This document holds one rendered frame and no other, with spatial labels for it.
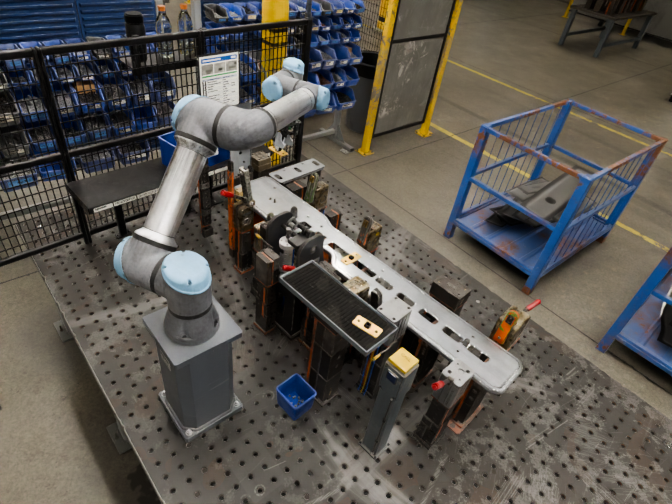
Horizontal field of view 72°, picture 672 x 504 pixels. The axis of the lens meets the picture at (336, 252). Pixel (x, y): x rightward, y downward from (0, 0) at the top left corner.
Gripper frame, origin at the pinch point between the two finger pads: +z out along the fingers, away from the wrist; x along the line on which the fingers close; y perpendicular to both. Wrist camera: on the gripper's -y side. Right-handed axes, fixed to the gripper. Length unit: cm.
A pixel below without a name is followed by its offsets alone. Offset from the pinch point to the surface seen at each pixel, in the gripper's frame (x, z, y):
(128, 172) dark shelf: -41, 29, -47
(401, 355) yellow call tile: -33, 1, 94
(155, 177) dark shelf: -33, 28, -38
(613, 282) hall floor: 241, 114, 126
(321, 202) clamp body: 21.4, 29.9, 10.2
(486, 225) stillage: 196, 107, 33
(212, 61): 6, -9, -56
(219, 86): 10, 3, -55
